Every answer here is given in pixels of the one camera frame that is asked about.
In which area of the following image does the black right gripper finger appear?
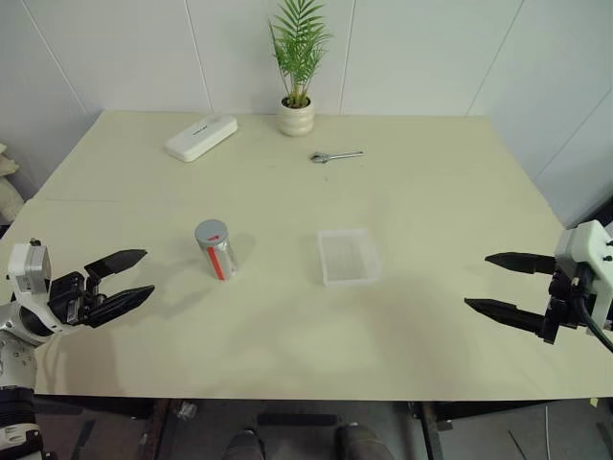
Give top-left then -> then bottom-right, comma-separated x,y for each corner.
484,251 -> 559,276
464,297 -> 550,337

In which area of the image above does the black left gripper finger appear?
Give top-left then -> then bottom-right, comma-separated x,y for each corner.
84,248 -> 148,280
87,285 -> 156,330

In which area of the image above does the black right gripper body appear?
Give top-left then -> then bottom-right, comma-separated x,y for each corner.
542,264 -> 599,345

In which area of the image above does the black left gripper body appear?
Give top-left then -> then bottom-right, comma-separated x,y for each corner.
47,269 -> 105,330

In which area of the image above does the silver red can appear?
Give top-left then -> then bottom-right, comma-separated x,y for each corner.
194,234 -> 239,283

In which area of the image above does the clear plastic tray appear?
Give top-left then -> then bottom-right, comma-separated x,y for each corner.
316,227 -> 383,288

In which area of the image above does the black box-shaped object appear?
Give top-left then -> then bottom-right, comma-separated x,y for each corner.
566,190 -> 613,232

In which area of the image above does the beige cloth bundle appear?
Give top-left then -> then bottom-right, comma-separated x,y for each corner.
0,140 -> 24,224

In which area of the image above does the white oblong case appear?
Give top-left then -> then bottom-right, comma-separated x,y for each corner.
163,114 -> 239,163

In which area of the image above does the dark rounded shape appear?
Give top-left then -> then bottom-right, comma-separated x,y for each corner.
223,427 -> 268,460
333,423 -> 390,460

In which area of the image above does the black bar under table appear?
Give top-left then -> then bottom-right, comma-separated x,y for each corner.
256,412 -> 339,428

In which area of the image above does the silver metal wrench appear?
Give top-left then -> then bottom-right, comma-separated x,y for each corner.
308,149 -> 366,166

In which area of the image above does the cream ribbed plant pot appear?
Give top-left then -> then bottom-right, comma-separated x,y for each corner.
277,95 -> 316,138

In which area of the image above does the green palm plant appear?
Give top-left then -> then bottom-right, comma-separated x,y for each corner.
266,0 -> 335,108

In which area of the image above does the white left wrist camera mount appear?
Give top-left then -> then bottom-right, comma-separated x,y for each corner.
6,241 -> 53,309

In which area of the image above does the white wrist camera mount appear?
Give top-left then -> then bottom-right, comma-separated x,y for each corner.
554,219 -> 613,334
6,241 -> 53,309

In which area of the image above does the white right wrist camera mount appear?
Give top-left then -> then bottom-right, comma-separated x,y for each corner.
554,219 -> 613,334

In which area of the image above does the dark metal table frame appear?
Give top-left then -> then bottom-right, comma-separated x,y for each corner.
33,395 -> 598,460

